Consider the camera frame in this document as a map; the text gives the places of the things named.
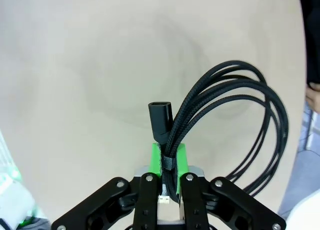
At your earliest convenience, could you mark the black braided USB extension cable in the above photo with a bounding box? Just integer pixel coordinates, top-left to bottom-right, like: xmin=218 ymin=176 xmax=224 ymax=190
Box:
xmin=148 ymin=60 xmax=290 ymax=205

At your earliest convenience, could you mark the white aluminium rail frame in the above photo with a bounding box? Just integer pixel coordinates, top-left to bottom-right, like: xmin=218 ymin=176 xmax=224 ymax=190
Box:
xmin=0 ymin=129 xmax=26 ymax=183

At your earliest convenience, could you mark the person's left hand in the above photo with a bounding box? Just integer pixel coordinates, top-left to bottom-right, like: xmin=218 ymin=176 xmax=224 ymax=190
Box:
xmin=305 ymin=81 xmax=320 ymax=108

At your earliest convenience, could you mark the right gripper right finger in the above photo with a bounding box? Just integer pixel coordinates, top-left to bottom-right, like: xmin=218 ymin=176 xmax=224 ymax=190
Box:
xmin=174 ymin=143 xmax=287 ymax=230

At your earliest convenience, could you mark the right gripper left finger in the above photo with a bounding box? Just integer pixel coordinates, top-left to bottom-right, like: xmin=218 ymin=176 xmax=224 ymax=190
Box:
xmin=51 ymin=142 xmax=163 ymax=230

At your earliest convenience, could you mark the person's black t-shirt torso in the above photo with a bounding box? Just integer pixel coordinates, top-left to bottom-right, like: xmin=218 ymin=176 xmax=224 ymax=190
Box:
xmin=301 ymin=0 xmax=320 ymax=90

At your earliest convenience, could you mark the white table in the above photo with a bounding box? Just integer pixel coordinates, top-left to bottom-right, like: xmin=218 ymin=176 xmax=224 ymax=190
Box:
xmin=287 ymin=189 xmax=320 ymax=230

